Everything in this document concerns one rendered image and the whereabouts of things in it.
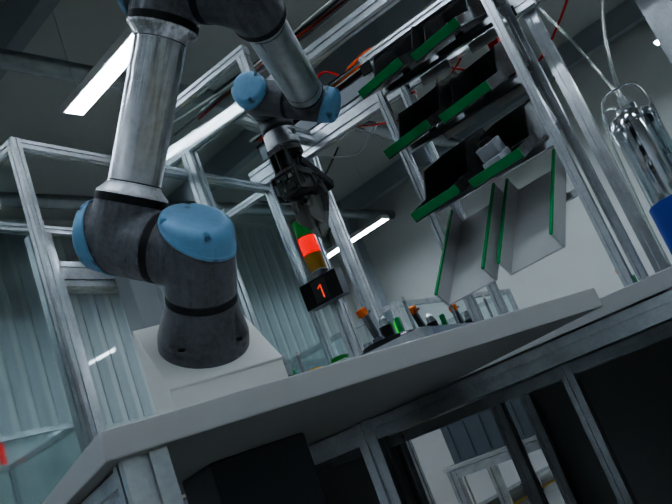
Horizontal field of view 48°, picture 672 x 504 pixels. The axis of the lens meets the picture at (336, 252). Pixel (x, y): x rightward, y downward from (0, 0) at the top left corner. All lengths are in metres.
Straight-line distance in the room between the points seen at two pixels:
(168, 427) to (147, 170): 0.58
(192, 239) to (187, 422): 0.43
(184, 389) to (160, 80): 0.49
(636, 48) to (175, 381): 11.99
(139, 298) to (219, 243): 1.54
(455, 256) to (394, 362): 0.85
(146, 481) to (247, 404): 0.12
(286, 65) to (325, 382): 0.71
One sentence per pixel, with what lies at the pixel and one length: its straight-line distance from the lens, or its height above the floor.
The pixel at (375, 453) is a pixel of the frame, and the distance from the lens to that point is 1.53.
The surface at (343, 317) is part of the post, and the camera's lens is 2.00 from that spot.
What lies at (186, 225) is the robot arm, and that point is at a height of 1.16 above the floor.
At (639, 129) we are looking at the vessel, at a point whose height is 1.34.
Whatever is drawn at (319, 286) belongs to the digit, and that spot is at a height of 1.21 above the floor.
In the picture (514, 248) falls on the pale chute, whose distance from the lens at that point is 1.61.
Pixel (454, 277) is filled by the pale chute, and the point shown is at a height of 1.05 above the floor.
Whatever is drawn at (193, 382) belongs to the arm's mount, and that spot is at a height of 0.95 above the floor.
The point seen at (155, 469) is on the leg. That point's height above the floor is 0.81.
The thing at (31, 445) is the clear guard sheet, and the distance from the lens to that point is 2.37.
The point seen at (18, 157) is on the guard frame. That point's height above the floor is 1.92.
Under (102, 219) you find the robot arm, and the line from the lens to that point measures 1.24.
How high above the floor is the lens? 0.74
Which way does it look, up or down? 16 degrees up
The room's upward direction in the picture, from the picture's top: 21 degrees counter-clockwise
